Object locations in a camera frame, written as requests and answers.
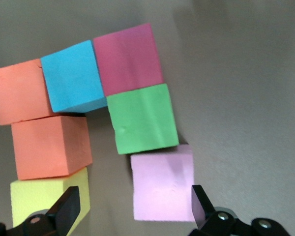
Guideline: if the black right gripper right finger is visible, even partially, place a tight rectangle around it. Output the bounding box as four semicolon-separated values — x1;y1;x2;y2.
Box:
188;185;292;236

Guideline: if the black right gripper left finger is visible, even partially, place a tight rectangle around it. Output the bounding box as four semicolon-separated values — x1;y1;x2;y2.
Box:
0;186;82;236

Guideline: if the yellow foam block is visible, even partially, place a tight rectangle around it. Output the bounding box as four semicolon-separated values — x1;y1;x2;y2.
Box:
10;167;91;228

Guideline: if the pink foam block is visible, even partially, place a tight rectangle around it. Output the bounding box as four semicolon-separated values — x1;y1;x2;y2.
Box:
130;144;195;222

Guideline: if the orange foam block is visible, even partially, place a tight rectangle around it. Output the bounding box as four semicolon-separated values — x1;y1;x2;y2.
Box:
11;115;93;181
0;58;56;126

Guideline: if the green foam block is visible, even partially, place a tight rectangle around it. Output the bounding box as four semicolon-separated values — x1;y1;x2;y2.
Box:
106;83;179;155

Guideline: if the blue foam block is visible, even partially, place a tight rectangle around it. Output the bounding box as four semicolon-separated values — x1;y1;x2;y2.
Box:
40;40;108;114

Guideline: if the red foam block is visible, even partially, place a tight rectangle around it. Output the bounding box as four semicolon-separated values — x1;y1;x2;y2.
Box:
92;23;164;97

